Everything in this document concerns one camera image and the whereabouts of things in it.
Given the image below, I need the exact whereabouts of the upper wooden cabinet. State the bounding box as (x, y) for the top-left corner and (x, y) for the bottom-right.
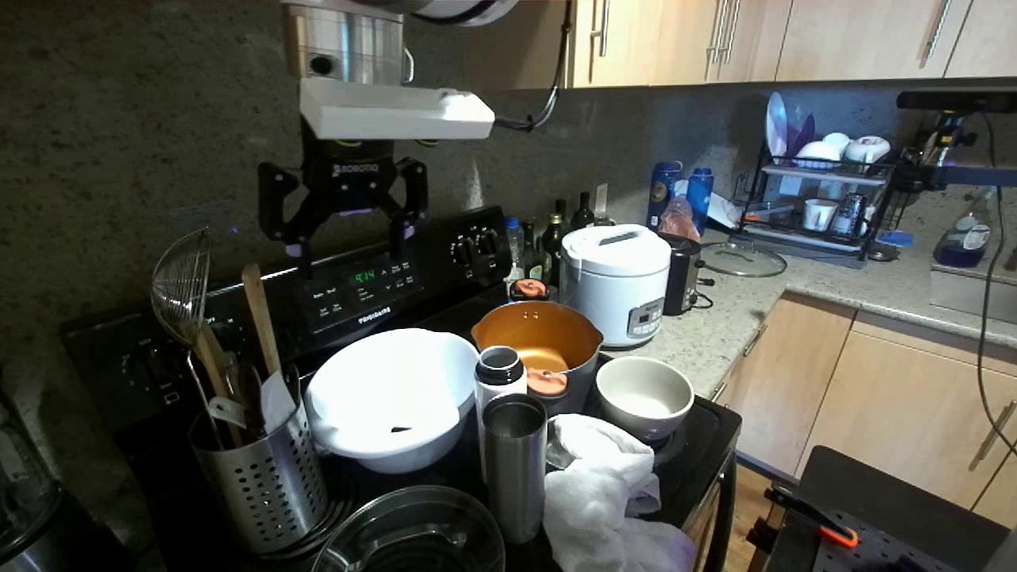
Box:
(568, 0), (1017, 94)

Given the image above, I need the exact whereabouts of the clear water bottle blue cap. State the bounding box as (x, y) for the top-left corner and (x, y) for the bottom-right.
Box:
(501, 218), (532, 286)

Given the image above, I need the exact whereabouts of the glass pot lid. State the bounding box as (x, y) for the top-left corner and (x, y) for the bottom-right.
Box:
(697, 239), (796, 282)

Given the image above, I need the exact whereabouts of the lower wooden cabinet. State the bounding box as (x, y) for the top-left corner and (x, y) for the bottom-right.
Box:
(719, 290), (1017, 534)

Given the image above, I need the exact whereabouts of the wooden handled mesh skimmer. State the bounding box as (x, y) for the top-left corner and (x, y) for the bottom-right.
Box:
(145, 222), (245, 410)

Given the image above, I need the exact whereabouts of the copper pot with orange handles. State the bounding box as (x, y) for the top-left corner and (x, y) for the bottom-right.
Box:
(469, 277), (606, 416)

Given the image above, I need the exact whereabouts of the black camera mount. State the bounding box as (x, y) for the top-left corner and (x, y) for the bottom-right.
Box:
(891, 90), (1017, 197)

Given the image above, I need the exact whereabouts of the clear glass bowl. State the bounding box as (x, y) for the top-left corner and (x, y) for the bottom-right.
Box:
(312, 485), (507, 572)

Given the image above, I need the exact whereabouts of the bluish plate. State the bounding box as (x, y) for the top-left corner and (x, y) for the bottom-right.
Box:
(763, 90), (796, 161)

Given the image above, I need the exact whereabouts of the perforated steel utensil holder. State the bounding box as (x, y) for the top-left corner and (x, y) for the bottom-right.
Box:
(188, 407), (335, 560)

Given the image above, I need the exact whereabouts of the white dish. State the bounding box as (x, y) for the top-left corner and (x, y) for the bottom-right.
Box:
(796, 132), (856, 171)
(842, 135), (894, 171)

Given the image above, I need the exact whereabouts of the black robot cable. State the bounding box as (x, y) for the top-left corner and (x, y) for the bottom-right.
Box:
(492, 0), (577, 138)

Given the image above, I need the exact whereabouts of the blue canister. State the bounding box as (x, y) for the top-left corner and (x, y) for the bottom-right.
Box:
(645, 158), (687, 233)

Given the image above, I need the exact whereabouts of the dark glass bottle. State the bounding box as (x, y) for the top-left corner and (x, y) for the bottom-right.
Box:
(568, 187), (600, 233)
(538, 201), (573, 290)

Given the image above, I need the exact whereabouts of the white rice cooker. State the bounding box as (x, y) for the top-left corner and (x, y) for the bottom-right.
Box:
(557, 219), (674, 351)

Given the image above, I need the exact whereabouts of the orange black clamp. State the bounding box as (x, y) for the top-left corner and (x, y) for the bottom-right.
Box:
(763, 485), (863, 553)

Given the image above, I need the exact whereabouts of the white cloth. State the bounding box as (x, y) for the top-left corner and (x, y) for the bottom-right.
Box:
(540, 410), (698, 572)

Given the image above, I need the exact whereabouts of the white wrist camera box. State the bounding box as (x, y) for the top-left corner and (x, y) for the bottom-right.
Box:
(297, 76), (498, 145)

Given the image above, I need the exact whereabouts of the white spatula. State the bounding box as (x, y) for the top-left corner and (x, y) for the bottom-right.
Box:
(257, 369), (301, 435)

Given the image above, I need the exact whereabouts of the black work table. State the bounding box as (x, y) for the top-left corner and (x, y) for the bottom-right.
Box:
(760, 443), (1012, 572)

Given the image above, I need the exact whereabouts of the white utensil handle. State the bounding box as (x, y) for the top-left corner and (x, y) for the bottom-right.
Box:
(203, 396), (255, 434)

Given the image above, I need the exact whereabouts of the large white bowl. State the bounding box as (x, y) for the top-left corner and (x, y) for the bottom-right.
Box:
(301, 324), (482, 478)

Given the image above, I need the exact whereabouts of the small white ceramic bowl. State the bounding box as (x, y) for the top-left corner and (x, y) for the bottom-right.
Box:
(592, 352), (698, 445)

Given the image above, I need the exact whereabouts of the black electric stove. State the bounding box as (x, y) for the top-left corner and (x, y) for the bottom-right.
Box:
(59, 204), (743, 572)

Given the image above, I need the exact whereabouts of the thin black hanging cable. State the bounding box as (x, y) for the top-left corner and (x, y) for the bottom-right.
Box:
(974, 106), (1017, 429)

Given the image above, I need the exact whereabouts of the stainless steel tumbler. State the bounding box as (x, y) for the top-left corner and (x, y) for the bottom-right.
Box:
(482, 396), (551, 548)

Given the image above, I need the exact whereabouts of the black dish rack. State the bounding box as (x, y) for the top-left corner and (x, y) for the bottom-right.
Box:
(742, 90), (901, 263)

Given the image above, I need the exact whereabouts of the wooden cabinet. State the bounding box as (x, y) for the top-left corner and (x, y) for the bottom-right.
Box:
(568, 0), (1017, 94)
(719, 290), (1017, 534)

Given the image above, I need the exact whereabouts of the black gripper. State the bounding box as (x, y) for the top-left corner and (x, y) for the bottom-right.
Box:
(255, 138), (433, 263)

